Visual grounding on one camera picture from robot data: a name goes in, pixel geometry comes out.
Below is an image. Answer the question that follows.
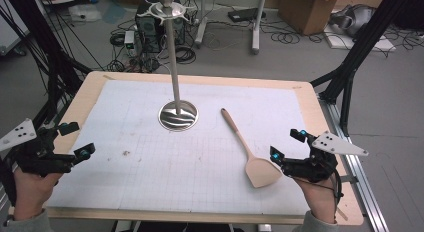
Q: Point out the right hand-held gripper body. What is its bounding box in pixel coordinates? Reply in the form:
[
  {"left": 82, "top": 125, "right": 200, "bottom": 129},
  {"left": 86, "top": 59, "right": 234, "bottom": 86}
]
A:
[{"left": 280, "top": 130, "right": 370, "bottom": 184}]

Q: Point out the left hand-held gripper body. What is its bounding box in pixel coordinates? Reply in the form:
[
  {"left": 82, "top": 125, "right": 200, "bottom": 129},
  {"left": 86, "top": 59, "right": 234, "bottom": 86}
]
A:
[{"left": 0, "top": 118, "right": 76, "bottom": 178}]

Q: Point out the wooden spatula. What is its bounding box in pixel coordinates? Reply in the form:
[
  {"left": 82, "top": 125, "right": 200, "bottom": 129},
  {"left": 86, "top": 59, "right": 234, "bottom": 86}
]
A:
[{"left": 220, "top": 107, "right": 284, "bottom": 189}]

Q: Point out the metal utensil stand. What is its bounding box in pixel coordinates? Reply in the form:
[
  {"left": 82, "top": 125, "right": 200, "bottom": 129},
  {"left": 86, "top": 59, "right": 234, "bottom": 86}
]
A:
[{"left": 136, "top": 0, "right": 200, "bottom": 133}]

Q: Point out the person's right hand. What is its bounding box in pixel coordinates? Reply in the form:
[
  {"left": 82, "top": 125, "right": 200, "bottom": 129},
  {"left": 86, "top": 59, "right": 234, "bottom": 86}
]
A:
[{"left": 294, "top": 176, "right": 338, "bottom": 225}]

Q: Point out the person's left hand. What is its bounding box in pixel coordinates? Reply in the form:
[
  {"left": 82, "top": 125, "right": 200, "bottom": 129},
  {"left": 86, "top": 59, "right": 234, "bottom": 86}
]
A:
[{"left": 12, "top": 166, "right": 65, "bottom": 222}]

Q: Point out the white gridded mat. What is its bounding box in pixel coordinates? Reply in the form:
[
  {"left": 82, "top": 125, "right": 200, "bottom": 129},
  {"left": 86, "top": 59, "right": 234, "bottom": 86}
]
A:
[{"left": 46, "top": 79, "right": 322, "bottom": 216}]

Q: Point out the white power adapter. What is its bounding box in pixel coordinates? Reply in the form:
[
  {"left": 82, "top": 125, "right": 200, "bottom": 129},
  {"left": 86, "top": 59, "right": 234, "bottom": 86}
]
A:
[{"left": 123, "top": 29, "right": 136, "bottom": 50}]

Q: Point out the white flat board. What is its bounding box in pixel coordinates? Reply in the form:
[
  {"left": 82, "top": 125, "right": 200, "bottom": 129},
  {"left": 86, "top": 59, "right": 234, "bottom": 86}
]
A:
[{"left": 323, "top": 32, "right": 397, "bottom": 53}]

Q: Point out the white stand leg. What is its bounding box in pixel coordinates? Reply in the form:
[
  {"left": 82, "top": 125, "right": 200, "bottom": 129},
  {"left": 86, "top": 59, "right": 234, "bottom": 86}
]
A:
[
  {"left": 251, "top": 0, "right": 268, "bottom": 55},
  {"left": 194, "top": 0, "right": 210, "bottom": 49}
]

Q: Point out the clear plastic bag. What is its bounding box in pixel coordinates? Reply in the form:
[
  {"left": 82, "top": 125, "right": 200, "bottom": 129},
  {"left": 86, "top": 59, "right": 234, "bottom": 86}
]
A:
[{"left": 67, "top": 4, "right": 103, "bottom": 23}]

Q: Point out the white cabinet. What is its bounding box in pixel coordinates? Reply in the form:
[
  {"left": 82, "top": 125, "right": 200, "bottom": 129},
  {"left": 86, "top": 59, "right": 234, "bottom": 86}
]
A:
[{"left": 0, "top": 0, "right": 30, "bottom": 57}]

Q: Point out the cardboard box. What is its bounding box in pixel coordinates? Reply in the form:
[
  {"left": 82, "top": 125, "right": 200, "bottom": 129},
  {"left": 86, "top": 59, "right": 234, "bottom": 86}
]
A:
[{"left": 277, "top": 0, "right": 351, "bottom": 36}]

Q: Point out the grey white headset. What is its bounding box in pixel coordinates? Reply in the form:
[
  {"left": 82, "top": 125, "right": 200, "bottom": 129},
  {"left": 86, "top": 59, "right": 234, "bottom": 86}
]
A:
[{"left": 329, "top": 4, "right": 378, "bottom": 38}]

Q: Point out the black computer tower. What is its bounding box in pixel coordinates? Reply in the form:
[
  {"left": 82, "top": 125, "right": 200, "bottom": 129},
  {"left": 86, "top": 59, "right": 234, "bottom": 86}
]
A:
[{"left": 134, "top": 0, "right": 186, "bottom": 54}]

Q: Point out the black flat device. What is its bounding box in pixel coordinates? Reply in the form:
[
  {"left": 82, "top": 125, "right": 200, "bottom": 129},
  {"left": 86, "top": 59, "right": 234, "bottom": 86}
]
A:
[{"left": 227, "top": 7, "right": 267, "bottom": 23}]

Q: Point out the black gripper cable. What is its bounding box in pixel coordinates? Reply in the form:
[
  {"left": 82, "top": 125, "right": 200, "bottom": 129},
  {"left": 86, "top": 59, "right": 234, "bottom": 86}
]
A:
[{"left": 293, "top": 156, "right": 345, "bottom": 224}]

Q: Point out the aluminium rail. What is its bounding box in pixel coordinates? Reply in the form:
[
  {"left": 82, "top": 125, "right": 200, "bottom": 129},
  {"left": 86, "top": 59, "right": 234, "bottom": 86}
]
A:
[{"left": 318, "top": 97, "right": 390, "bottom": 232}]

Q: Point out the black metal frame stand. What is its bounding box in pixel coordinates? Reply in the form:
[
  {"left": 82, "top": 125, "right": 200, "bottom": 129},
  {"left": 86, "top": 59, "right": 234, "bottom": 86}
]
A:
[
  {"left": 309, "top": 0, "right": 424, "bottom": 137},
  {"left": 0, "top": 0, "right": 93, "bottom": 130}
]

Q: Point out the coiled black floor cable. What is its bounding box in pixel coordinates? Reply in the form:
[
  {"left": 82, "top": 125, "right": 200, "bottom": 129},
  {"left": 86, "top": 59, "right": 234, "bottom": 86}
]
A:
[{"left": 173, "top": 45, "right": 198, "bottom": 65}]

